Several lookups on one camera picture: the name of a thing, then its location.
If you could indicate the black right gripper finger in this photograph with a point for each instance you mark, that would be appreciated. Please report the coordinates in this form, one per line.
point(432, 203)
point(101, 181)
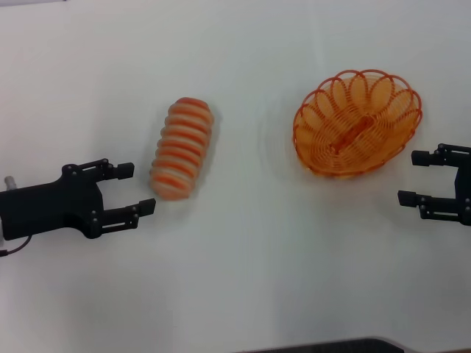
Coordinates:
point(412, 198)
point(427, 158)

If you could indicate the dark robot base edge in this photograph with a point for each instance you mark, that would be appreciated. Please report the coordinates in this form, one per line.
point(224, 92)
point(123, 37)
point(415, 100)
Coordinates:
point(331, 345)

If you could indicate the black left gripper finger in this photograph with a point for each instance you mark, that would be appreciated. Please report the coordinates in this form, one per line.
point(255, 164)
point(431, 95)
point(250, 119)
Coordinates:
point(123, 170)
point(145, 206)

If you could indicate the orange striped toy bread loaf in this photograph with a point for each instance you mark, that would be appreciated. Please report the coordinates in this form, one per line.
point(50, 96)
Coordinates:
point(180, 147)

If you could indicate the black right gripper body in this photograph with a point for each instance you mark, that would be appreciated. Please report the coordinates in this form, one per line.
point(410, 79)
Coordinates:
point(464, 184)

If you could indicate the orange woven plastic basket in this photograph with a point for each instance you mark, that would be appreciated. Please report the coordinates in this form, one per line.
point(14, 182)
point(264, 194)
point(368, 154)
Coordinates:
point(331, 154)

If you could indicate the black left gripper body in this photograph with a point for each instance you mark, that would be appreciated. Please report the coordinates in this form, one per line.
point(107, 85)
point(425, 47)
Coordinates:
point(48, 206)

